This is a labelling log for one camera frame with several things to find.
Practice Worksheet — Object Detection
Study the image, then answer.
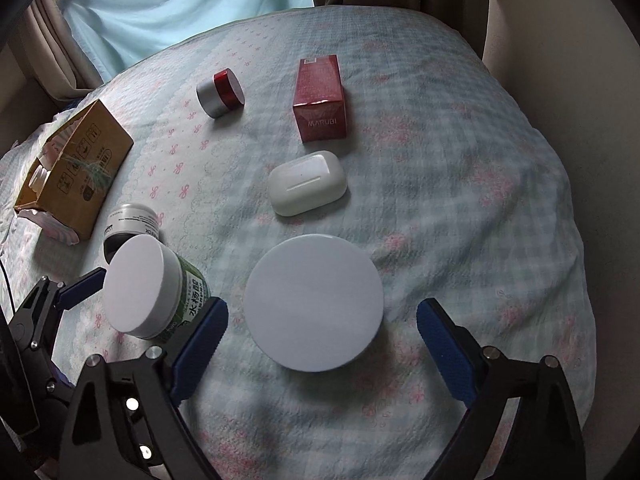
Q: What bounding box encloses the floral checked bed blanket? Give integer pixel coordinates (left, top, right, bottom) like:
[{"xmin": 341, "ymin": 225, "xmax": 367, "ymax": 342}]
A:
[{"xmin": 0, "ymin": 7, "xmax": 601, "ymax": 480}]

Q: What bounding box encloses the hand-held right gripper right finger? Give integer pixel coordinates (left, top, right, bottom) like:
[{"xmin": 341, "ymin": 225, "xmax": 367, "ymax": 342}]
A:
[{"xmin": 416, "ymin": 298, "xmax": 587, "ymax": 480}]

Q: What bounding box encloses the white earbud case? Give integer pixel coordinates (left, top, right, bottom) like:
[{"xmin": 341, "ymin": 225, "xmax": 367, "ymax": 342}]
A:
[{"xmin": 267, "ymin": 150, "xmax": 349, "ymax": 218}]

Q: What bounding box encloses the white bottle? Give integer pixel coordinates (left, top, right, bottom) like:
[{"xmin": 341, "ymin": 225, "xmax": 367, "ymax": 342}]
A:
[{"xmin": 27, "ymin": 167, "xmax": 52, "ymax": 197}]

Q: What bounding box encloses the brown cardboard box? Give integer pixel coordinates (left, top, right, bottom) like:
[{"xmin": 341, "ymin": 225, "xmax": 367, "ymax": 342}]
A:
[{"xmin": 14, "ymin": 99, "xmax": 135, "ymax": 241}]

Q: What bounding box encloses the beige curtain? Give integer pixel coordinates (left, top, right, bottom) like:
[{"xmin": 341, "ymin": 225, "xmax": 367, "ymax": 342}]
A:
[{"xmin": 24, "ymin": 0, "xmax": 96, "ymax": 102}]

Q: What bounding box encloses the white round flat container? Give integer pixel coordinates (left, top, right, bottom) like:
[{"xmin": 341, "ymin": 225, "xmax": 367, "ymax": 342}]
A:
[{"xmin": 244, "ymin": 234, "xmax": 385, "ymax": 373}]

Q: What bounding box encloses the thin black cable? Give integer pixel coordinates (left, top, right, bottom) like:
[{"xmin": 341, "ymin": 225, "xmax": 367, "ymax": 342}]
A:
[{"xmin": 0, "ymin": 259, "xmax": 17, "ymax": 321}]

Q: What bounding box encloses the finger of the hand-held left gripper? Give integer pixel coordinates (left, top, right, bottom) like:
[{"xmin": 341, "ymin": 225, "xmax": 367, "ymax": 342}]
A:
[{"xmin": 9, "ymin": 268, "xmax": 107, "ymax": 356}]

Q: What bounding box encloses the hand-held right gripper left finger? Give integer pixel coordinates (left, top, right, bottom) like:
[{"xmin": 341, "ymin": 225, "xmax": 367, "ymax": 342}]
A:
[{"xmin": 59, "ymin": 296, "xmax": 230, "ymax": 480}]

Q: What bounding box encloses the white pink packet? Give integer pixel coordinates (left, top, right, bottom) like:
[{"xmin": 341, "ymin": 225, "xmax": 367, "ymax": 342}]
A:
[{"xmin": 39, "ymin": 130, "xmax": 76, "ymax": 167}]

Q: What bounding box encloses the red and silver jar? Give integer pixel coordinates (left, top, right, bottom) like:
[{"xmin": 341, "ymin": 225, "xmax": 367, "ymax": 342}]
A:
[{"xmin": 196, "ymin": 68, "xmax": 246, "ymax": 120}]

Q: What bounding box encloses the light blue curtain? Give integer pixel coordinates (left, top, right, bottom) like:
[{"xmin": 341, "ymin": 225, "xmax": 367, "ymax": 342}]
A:
[{"xmin": 62, "ymin": 0, "xmax": 317, "ymax": 83}]

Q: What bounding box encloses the red cosmetic box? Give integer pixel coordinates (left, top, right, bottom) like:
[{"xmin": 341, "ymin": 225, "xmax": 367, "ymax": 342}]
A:
[{"xmin": 292, "ymin": 55, "xmax": 348, "ymax": 143}]

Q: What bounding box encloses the small white jar black label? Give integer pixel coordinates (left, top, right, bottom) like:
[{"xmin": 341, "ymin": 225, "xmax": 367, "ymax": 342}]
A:
[{"xmin": 102, "ymin": 203, "xmax": 162, "ymax": 264}]

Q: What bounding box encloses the green jar with white lid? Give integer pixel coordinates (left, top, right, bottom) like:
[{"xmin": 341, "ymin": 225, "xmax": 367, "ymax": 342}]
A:
[{"xmin": 102, "ymin": 234, "xmax": 211, "ymax": 346}]

